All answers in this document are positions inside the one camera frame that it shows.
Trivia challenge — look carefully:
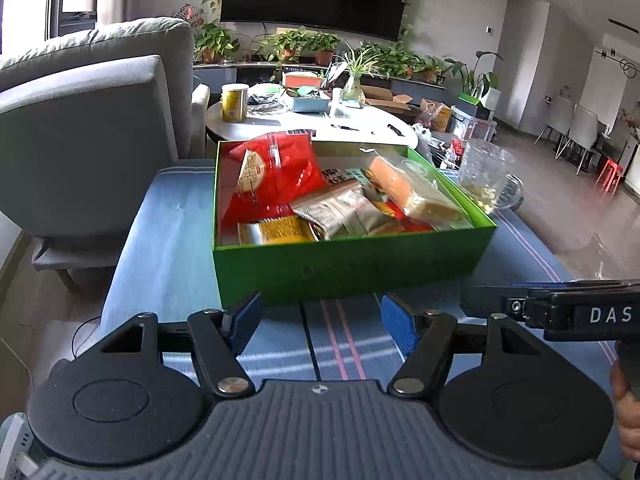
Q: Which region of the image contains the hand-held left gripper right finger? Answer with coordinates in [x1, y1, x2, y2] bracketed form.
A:
[381, 294, 543, 397]

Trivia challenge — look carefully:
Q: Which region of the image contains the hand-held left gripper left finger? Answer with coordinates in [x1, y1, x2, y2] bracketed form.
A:
[102, 290, 264, 397]

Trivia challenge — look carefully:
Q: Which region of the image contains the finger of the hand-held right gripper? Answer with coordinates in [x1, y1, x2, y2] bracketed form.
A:
[460, 280, 640, 343]

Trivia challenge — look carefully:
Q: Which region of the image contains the green cardboard box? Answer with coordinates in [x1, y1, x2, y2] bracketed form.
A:
[212, 137, 498, 308]

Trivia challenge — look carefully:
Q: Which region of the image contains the large red snack bag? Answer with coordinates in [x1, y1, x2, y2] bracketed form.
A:
[220, 131, 328, 228]

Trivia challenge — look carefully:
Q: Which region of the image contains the person's right hand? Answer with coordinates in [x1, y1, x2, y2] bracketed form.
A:
[609, 360, 640, 461]

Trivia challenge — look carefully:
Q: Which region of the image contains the red snack packet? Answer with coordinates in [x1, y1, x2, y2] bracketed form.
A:
[380, 201, 435, 234]

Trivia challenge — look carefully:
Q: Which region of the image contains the olive snack packet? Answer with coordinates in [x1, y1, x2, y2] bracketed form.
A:
[345, 195, 406, 238]

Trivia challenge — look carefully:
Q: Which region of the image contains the clear bread packet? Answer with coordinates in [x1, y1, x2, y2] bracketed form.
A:
[367, 154, 467, 227]

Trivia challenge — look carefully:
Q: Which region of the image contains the silver snack packet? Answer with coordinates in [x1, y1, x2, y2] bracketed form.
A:
[291, 179, 383, 242]

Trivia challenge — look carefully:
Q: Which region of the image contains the red stool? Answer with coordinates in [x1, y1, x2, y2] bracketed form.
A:
[595, 157, 625, 193]

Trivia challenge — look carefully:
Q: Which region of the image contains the teal printed snack packet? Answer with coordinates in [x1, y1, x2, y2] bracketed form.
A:
[321, 166, 371, 188]

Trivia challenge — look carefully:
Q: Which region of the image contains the clear glass pitcher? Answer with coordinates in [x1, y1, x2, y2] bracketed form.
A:
[458, 139, 524, 212]

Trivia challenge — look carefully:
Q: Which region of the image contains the white plastic bag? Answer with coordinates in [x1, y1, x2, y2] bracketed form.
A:
[411, 124, 433, 161]

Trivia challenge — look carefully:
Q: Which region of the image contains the white dining chair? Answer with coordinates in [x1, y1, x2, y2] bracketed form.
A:
[557, 104, 608, 176]
[535, 96, 576, 146]

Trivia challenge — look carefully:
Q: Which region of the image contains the round white coffee table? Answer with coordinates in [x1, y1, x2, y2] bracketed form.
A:
[205, 97, 420, 158]

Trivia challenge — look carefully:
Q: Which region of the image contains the clear storage bin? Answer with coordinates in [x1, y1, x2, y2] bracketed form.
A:
[450, 105, 498, 141]

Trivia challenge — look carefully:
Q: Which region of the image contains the yellow printed carton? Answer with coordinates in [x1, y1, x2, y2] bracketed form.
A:
[417, 98, 453, 133]

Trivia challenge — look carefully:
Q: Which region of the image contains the yellow can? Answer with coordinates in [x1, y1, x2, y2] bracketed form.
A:
[221, 83, 249, 123]

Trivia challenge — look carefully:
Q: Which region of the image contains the pile of dark wrappers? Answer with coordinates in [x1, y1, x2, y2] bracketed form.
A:
[247, 92, 283, 111]

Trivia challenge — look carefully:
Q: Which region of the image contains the light blue tray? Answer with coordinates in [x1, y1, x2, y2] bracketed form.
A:
[290, 87, 332, 115]

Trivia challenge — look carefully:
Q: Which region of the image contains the open brown cardboard box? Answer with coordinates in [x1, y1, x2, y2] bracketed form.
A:
[361, 85, 413, 113]

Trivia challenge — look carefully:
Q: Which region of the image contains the large-leaf plant in white pot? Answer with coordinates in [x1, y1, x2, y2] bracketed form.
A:
[445, 50, 505, 111]

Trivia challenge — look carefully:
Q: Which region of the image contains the grey armchair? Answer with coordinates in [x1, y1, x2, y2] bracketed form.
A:
[0, 16, 211, 291]

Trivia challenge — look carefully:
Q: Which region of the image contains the spider plant in glass vase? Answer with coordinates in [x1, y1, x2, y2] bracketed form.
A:
[327, 45, 386, 108]

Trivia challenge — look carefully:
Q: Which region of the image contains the orange box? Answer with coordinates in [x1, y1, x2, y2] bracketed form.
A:
[282, 71, 325, 89]

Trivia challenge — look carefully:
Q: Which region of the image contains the row of potted plants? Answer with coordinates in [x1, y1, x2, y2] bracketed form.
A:
[345, 42, 451, 83]

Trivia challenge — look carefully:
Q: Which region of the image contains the white power strip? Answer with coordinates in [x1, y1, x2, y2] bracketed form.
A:
[7, 412, 40, 480]

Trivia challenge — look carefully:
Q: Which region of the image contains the potted green plant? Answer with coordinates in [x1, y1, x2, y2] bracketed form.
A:
[300, 32, 341, 67]
[192, 22, 241, 64]
[260, 27, 308, 63]

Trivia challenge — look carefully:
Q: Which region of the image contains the red flower bunch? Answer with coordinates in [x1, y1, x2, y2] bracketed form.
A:
[172, 4, 206, 28]

